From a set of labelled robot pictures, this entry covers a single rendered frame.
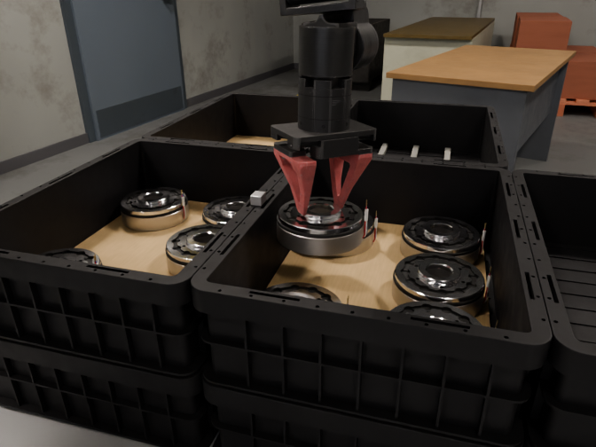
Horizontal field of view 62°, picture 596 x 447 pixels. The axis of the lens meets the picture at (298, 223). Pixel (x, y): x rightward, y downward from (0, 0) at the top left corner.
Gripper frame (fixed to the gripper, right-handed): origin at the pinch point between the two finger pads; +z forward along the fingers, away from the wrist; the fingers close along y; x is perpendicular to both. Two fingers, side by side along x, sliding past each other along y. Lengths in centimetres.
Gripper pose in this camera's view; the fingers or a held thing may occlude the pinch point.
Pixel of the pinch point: (320, 203)
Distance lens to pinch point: 58.9
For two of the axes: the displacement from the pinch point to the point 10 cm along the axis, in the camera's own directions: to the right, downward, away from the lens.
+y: -8.9, 1.7, -4.2
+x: 4.6, 3.6, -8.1
